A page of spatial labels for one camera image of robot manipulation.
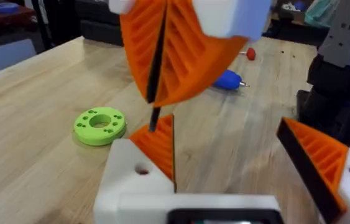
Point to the finger of the white orange right gripper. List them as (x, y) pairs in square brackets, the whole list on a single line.
[(140, 43), (193, 53)]

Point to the white orange left gripper right finger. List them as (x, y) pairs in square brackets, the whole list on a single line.
[(320, 155)]

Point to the white orange left gripper left finger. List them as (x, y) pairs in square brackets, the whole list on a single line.
[(125, 174)]

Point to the black screw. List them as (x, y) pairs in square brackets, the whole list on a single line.
[(154, 119)]

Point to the blue electric screwdriver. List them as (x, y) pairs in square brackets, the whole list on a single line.
[(227, 80)]

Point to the red toy vegetable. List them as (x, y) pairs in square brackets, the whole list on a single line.
[(250, 54)]

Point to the black sofa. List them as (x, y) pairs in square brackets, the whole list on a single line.
[(100, 28)]

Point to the green disc with holes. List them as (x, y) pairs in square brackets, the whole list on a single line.
[(112, 132)]

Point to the teal cloth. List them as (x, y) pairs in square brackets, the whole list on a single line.
[(319, 12)]

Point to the dark red side table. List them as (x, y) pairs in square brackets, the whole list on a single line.
[(10, 18)]

